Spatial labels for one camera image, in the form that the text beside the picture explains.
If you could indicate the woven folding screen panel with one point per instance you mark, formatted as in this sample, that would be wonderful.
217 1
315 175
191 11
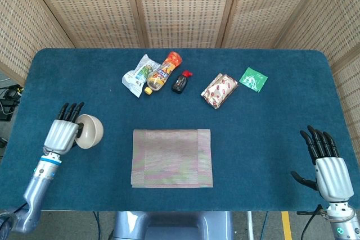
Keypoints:
22 26
182 6
267 6
90 6
337 26

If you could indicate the grey woven placemat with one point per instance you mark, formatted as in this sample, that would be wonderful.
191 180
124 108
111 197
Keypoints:
171 158

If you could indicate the gold red-print snack packet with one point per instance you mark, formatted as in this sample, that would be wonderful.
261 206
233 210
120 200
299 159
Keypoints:
219 91

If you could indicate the white round bowl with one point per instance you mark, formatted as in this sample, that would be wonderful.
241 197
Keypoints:
91 133

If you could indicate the green sachet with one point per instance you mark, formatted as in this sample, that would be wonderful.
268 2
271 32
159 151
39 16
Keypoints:
253 79

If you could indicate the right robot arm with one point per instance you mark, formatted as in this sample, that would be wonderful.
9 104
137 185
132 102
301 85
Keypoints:
343 223

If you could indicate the white table leg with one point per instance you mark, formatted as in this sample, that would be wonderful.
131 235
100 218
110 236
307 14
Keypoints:
249 224

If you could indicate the blue-grey robot torso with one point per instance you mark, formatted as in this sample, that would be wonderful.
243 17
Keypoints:
171 226

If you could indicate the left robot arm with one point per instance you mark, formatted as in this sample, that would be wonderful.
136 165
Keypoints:
38 186

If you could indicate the black sauce bottle red cap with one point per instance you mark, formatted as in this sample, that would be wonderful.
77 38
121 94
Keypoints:
179 84

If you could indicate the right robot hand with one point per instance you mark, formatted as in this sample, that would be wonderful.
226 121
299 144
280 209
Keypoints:
333 178

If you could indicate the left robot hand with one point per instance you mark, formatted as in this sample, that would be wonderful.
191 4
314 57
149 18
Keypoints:
60 136

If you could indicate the crumpled white snack wrapper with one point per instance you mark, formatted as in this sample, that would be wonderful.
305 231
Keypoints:
135 78

